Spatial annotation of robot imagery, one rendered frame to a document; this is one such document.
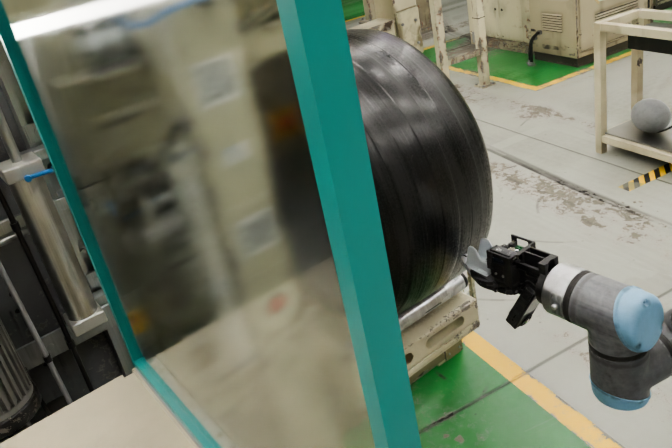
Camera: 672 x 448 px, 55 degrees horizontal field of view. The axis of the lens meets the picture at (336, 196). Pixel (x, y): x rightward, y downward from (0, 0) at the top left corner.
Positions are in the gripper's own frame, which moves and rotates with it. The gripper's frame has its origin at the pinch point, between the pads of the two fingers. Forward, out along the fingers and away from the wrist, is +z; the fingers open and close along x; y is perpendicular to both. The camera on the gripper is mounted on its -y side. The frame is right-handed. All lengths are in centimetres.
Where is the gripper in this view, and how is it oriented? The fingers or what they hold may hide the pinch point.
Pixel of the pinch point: (467, 261)
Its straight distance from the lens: 129.6
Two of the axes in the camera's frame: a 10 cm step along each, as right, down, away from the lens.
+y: -1.9, -8.9, -4.1
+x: -7.8, 3.9, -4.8
